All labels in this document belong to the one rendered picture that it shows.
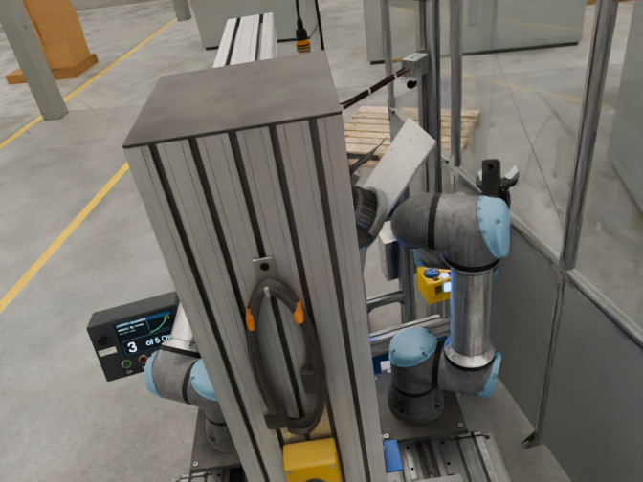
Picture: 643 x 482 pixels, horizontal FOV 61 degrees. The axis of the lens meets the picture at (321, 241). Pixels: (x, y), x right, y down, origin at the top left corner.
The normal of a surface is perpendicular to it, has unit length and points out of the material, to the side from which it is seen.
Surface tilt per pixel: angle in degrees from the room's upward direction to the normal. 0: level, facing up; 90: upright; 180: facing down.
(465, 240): 84
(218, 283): 90
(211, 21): 90
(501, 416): 0
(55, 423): 0
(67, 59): 90
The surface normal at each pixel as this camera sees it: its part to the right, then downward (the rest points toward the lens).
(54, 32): -0.09, 0.58
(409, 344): -0.25, -0.82
